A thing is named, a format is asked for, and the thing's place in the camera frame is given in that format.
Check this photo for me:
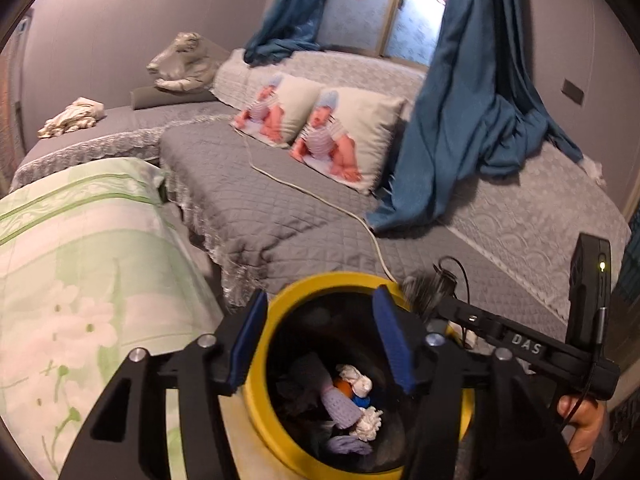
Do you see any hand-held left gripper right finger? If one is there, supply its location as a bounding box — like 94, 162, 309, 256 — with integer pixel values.
372, 285, 586, 480

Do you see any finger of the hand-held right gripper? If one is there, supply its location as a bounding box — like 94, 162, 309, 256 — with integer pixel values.
405, 275, 503, 345

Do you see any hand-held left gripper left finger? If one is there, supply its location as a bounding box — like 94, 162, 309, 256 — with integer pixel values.
57, 289, 269, 480

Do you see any white tissue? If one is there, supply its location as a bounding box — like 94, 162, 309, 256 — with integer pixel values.
336, 364, 373, 396

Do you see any purple foam net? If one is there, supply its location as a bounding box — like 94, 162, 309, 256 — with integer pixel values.
322, 435, 373, 456
320, 352, 366, 428

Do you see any white frilly paper wad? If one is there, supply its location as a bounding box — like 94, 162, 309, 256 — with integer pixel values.
349, 407, 384, 442

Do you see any yellow trash bin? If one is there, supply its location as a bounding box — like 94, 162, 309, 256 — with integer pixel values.
241, 272, 476, 480

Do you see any person's right hand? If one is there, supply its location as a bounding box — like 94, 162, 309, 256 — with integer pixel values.
556, 394, 607, 473

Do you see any grey lace sofa cover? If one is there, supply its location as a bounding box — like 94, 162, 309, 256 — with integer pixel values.
212, 49, 631, 321

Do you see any grey quilted sofa mat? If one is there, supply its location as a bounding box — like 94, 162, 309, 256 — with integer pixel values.
159, 121, 566, 356

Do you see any white cloth scrap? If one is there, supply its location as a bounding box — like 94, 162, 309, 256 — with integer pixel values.
582, 157, 608, 186

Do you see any blue curtain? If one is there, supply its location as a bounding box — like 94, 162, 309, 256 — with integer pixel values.
366, 0, 586, 233
243, 0, 333, 66

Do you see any baby print pillow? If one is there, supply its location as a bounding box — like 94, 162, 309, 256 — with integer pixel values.
290, 87, 407, 196
231, 74, 323, 148

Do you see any grey bed cover lace edge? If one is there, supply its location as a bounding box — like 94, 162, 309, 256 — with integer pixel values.
9, 101, 236, 193

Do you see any grey bolster pillow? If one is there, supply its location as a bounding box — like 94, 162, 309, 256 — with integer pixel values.
130, 85, 216, 111

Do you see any white tiger plush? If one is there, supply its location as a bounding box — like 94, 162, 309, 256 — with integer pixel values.
146, 32, 223, 93

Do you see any pile of beige clothes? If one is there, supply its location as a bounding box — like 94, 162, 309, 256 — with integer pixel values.
37, 97, 106, 138

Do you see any frosted glass window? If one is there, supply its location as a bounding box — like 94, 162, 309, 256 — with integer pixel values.
317, 0, 456, 68

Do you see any white cable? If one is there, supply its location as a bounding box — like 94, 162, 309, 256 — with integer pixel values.
242, 127, 398, 283

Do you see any dark wall switch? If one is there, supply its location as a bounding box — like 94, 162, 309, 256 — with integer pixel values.
562, 79, 585, 106

